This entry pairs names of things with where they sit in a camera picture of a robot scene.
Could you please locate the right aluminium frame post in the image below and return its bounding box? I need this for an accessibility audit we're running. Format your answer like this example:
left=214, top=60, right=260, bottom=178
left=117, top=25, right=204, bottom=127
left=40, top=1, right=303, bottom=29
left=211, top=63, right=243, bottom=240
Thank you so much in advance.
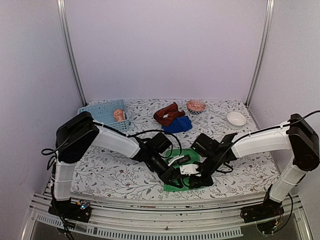
left=245, top=0, right=275, bottom=108

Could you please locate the aluminium frame post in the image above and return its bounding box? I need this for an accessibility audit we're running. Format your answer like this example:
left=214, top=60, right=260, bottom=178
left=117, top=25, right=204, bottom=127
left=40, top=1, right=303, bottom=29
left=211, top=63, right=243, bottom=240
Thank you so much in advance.
left=245, top=0, right=275, bottom=108
left=56, top=0, right=87, bottom=107

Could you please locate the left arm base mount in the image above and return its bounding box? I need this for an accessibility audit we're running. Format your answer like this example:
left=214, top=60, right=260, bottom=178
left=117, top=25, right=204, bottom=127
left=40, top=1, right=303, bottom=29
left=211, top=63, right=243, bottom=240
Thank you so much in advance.
left=48, top=198, right=92, bottom=223

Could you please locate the front aluminium rail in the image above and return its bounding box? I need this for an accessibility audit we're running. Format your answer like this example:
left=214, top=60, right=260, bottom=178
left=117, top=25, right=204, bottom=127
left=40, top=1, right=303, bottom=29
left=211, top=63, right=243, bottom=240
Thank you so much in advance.
left=21, top=192, right=311, bottom=240

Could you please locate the orange bunny towel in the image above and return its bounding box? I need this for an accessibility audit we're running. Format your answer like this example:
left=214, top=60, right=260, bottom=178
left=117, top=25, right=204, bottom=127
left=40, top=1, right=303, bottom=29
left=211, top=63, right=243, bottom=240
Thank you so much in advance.
left=113, top=109, right=126, bottom=122

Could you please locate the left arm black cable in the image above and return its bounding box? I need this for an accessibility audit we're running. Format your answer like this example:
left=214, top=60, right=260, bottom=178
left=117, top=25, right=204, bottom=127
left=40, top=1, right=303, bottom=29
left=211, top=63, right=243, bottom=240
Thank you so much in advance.
left=41, top=119, right=183, bottom=171

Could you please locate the white bowl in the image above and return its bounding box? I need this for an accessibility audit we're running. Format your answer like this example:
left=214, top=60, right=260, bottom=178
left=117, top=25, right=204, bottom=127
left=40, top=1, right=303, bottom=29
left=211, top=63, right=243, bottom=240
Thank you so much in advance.
left=226, top=111, right=247, bottom=127

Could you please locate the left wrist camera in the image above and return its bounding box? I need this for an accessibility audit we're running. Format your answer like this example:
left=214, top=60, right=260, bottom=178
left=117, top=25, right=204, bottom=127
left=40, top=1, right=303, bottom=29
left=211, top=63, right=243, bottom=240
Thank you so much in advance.
left=167, top=154, right=191, bottom=167

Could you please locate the red patterned bowl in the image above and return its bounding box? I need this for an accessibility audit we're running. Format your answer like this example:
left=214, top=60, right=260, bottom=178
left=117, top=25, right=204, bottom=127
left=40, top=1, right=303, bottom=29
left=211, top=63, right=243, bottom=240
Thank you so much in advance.
left=186, top=99, right=206, bottom=115

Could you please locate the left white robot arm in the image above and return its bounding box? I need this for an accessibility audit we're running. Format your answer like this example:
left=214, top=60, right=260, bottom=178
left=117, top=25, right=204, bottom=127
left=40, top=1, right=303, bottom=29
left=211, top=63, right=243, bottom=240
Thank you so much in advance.
left=53, top=111, right=184, bottom=217

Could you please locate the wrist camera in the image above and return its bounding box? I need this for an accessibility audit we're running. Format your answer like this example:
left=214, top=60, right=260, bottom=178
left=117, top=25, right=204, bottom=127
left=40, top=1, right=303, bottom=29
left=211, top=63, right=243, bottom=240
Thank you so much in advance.
left=179, top=163, right=201, bottom=177
left=167, top=154, right=191, bottom=167

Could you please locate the left aluminium frame post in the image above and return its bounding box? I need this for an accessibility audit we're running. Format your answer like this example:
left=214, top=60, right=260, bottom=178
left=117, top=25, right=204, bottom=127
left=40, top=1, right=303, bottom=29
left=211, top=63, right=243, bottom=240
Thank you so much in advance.
left=56, top=0, right=87, bottom=107

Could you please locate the light blue plastic basket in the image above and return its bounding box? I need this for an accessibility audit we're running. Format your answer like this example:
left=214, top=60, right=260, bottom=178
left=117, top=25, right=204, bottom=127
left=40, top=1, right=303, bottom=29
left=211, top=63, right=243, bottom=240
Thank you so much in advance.
left=77, top=99, right=130, bottom=132

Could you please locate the dark red towel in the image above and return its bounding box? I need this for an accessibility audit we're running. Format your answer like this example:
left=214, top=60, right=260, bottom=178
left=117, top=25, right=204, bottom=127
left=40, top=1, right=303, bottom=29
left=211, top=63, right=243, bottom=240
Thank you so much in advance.
left=153, top=102, right=186, bottom=127

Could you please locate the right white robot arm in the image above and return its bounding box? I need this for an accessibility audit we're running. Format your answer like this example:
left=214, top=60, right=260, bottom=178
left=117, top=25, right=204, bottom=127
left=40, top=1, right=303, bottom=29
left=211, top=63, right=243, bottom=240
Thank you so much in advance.
left=189, top=113, right=320, bottom=218

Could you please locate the blue towel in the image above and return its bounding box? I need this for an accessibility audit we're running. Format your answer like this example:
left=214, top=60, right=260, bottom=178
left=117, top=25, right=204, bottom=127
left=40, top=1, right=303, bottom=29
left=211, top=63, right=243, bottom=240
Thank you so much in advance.
left=162, top=116, right=193, bottom=134

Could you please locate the green towel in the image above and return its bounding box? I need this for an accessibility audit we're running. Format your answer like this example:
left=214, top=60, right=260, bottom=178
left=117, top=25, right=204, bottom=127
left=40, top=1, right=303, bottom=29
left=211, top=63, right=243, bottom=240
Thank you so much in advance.
left=163, top=148, right=204, bottom=193

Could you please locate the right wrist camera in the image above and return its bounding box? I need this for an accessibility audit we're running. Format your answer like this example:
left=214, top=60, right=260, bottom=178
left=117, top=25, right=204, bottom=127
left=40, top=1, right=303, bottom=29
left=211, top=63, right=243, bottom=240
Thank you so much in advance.
left=179, top=163, right=201, bottom=177

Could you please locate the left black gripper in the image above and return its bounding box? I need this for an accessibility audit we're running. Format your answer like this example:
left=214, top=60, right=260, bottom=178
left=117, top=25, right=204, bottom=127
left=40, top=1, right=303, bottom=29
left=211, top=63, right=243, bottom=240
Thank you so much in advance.
left=147, top=152, right=184, bottom=189

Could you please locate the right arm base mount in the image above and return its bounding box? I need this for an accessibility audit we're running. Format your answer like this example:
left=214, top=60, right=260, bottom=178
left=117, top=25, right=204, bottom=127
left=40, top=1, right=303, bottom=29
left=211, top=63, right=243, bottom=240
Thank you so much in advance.
left=240, top=198, right=284, bottom=235

